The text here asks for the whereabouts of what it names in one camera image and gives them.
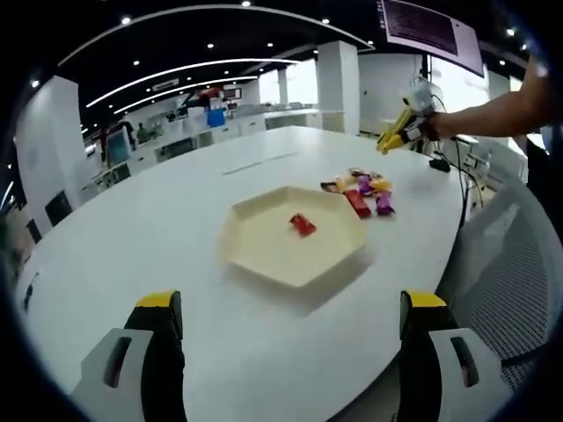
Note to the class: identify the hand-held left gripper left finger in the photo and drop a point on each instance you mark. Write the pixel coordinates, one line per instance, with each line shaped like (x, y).
(132, 351)

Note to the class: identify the small black table clip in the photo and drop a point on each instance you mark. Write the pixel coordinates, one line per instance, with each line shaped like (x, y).
(30, 290)

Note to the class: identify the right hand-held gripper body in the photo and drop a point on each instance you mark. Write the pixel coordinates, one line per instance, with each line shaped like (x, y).
(420, 99)

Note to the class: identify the person's right hand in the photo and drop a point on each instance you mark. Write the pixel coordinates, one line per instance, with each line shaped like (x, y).
(433, 126)

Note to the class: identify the hanging monitor screen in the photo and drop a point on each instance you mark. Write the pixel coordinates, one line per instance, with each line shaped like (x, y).
(435, 31)

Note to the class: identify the black power adapter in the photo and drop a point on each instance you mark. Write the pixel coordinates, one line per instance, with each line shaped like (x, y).
(440, 165)

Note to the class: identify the white square column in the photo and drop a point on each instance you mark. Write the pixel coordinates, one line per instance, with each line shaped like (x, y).
(338, 88)

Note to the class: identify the grey mesh office chair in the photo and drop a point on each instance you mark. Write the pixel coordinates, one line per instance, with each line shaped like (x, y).
(501, 272)

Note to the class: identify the teal display stand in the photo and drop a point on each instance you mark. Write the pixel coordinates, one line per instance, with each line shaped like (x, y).
(119, 148)

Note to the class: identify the small red snack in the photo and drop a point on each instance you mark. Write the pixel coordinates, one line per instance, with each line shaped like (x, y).
(302, 225)

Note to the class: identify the white counter cabinets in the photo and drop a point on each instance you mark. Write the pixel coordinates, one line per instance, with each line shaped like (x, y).
(246, 127)

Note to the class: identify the wide white column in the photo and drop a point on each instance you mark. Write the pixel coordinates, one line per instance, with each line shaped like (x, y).
(48, 145)

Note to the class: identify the pile of snack foods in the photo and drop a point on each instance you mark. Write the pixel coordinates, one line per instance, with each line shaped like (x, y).
(367, 189)

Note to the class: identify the beige hexagonal container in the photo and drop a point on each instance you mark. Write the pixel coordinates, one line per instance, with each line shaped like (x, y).
(272, 246)

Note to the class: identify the black office chair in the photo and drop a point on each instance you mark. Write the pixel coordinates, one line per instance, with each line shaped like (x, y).
(34, 232)
(59, 210)

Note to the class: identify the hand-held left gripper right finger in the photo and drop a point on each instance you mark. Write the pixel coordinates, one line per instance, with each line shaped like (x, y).
(440, 351)

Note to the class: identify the blue box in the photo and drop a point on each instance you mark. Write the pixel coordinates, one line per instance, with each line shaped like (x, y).
(216, 118)

